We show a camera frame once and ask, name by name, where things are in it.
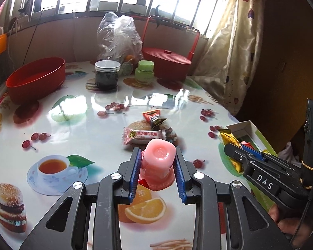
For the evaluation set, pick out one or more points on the green white cardboard box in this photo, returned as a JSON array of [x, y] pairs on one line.
[[262, 138]]

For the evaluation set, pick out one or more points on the red oval bowl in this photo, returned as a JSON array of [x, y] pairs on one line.
[[35, 79]]

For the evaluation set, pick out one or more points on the small red wrapped candy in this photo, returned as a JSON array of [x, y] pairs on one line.
[[246, 145]]

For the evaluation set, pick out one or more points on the pink white snack packet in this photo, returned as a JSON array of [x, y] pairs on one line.
[[146, 135]]

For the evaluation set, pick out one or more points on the gold foil snack packet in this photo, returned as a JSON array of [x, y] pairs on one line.
[[265, 151]]

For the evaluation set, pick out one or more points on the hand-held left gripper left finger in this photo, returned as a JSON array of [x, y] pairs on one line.
[[135, 177]]

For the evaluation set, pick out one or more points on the printed fruit tablecloth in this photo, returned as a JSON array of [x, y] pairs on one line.
[[94, 125]]

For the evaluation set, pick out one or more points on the pink jelly cup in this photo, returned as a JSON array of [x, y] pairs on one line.
[[158, 161]]

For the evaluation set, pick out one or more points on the dark glass jar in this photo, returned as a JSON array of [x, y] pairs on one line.
[[107, 76]]

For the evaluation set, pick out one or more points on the person's right hand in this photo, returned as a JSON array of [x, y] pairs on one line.
[[289, 225]]

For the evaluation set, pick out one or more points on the pale pink cloth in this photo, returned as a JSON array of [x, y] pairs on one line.
[[288, 151]]

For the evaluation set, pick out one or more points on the clear plastic bag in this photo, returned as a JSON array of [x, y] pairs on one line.
[[120, 36]]

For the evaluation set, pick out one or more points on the orange fruit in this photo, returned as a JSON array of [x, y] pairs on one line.
[[130, 57]]

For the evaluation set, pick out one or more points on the small clear glass cup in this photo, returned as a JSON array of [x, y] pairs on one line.
[[127, 69]]

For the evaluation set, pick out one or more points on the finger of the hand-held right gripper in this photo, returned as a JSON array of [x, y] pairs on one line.
[[237, 155], [253, 151]]

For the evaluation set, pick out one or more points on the green cream jar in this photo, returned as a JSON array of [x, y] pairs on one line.
[[144, 71]]

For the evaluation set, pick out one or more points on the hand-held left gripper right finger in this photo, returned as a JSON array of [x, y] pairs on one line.
[[179, 178]]

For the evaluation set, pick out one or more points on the cream heart print curtain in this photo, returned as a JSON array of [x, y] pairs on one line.
[[229, 44]]

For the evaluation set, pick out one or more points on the dark foil snack packet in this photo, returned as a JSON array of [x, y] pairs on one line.
[[158, 123]]

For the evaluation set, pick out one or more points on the red snack packet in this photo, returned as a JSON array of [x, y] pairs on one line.
[[150, 115]]

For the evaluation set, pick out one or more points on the yellow snack packet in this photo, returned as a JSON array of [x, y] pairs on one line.
[[229, 138]]

